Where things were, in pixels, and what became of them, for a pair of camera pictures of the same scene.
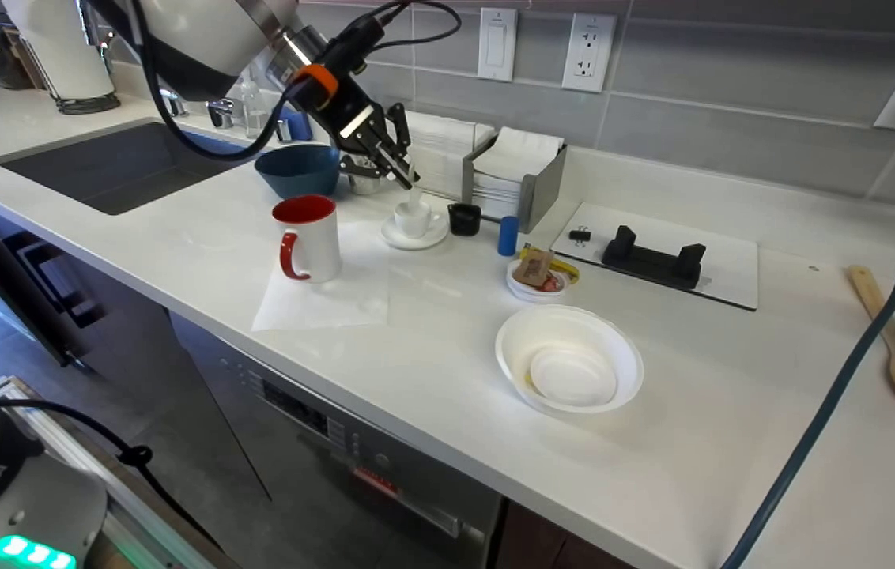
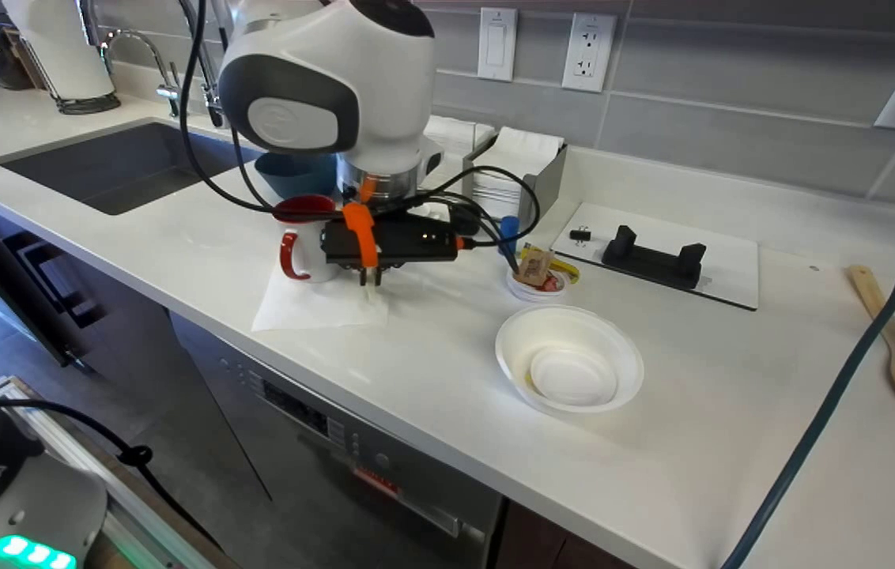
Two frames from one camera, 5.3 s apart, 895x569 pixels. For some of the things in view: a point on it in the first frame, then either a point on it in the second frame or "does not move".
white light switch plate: [499, 37] does not move
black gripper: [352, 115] -> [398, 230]
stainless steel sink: [121, 169] does not move
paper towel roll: [64, 55] does not move
